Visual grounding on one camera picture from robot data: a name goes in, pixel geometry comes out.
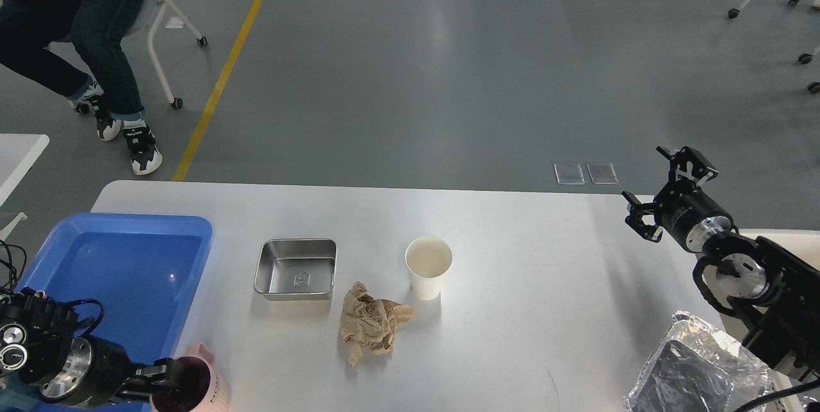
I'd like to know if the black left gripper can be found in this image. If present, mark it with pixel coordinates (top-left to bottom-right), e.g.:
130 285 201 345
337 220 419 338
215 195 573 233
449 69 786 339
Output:
38 335 184 409

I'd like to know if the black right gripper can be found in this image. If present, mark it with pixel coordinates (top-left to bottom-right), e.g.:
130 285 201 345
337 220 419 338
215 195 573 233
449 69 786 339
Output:
621 146 734 254

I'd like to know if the pink ceramic mug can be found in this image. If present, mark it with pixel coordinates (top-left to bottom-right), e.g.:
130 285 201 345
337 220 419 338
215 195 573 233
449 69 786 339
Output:
150 342 231 411

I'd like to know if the stainless steel rectangular tin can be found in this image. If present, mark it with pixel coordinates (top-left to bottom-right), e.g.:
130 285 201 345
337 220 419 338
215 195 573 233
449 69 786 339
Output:
254 238 338 301

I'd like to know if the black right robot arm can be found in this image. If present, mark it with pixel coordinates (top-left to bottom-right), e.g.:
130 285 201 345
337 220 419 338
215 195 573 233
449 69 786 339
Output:
623 146 819 411

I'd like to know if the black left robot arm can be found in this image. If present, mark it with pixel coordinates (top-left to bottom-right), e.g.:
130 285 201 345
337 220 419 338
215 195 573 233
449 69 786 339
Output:
1 242 185 409

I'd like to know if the clear floor plate right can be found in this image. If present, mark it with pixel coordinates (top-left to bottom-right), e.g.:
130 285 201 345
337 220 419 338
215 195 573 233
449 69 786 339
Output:
586 163 619 185

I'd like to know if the clear floor plate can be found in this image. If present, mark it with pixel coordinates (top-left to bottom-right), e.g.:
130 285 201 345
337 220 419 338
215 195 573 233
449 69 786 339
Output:
586 163 619 185
553 163 586 185

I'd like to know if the clear floor plate left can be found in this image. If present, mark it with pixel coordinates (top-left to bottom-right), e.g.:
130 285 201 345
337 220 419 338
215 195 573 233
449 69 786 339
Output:
553 163 586 185

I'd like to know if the blue plastic tray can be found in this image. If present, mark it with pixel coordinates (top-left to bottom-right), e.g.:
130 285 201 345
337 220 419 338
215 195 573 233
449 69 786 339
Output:
13 213 213 412

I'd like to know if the foil lined bin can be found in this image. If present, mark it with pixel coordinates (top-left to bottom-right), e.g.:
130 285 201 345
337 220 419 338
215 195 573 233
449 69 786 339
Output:
623 311 773 411

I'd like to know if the crumpled brown paper napkin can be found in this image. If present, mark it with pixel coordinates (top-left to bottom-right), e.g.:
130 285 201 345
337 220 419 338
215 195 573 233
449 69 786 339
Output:
340 281 416 368

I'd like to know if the white paper cup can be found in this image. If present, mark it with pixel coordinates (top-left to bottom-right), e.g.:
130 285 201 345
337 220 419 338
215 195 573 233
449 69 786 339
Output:
404 236 454 301

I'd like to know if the white side table left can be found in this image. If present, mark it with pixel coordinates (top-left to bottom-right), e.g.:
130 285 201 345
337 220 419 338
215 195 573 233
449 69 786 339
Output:
1 133 50 204

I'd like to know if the person in black clothes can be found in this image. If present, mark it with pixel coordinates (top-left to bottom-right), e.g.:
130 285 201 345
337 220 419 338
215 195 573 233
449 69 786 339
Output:
1 0 162 176

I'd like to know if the white office chair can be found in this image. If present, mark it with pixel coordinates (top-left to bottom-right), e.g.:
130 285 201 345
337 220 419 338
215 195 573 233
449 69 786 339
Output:
48 0 209 110

